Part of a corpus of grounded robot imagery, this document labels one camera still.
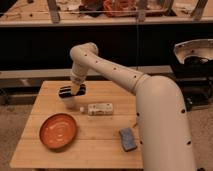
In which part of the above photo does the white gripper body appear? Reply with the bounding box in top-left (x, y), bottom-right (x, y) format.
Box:
top-left (70, 63), bottom-right (88, 84)

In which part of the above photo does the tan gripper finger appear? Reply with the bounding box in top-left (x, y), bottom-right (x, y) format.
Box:
top-left (71, 83), bottom-right (80, 95)

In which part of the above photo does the black white striped eraser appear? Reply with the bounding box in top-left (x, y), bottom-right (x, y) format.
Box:
top-left (58, 84), bottom-right (86, 98)

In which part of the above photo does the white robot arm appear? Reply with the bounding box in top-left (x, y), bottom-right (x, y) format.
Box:
top-left (70, 43), bottom-right (197, 171)

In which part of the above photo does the orange bowl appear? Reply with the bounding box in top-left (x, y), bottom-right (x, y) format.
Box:
top-left (39, 113), bottom-right (78, 150)

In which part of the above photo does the wooden table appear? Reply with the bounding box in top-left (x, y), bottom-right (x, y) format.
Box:
top-left (10, 81), bottom-right (143, 169)

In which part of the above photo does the blue sponge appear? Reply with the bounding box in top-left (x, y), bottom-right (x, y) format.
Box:
top-left (119, 128), bottom-right (137, 152)

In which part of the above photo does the orange object on shelf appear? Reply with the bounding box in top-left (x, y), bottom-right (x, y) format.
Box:
top-left (103, 0), bottom-right (136, 17)

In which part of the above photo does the white domed machine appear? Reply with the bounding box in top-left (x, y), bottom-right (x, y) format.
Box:
top-left (171, 39), bottom-right (213, 78)

